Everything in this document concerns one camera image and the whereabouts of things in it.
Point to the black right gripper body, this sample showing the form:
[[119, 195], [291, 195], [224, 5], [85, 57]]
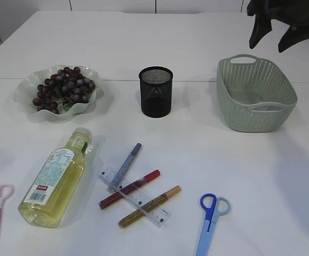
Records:
[[292, 12]]

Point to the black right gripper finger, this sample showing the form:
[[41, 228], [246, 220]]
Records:
[[293, 35], [262, 26]]

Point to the purple artificial grape bunch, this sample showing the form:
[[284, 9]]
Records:
[[62, 90]]

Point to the yellow tea drink bottle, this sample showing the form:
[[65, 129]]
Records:
[[49, 195]]

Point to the green woven plastic basket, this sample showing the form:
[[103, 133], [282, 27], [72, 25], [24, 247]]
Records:
[[236, 80]]

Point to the black mesh pen holder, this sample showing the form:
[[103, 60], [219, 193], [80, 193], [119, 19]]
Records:
[[156, 91]]

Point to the silver glitter pen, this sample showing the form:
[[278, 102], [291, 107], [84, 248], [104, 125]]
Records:
[[124, 168]]

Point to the clear plastic ruler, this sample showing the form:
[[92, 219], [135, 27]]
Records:
[[132, 192]]

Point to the red glitter pen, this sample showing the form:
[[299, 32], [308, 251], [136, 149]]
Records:
[[114, 197]]

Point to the gold glitter pen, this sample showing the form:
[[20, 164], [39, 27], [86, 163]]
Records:
[[152, 210]]

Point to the green wavy plastic plate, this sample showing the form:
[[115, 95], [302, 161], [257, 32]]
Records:
[[27, 89]]

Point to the blue scissors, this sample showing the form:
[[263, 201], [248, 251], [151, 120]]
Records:
[[220, 206]]

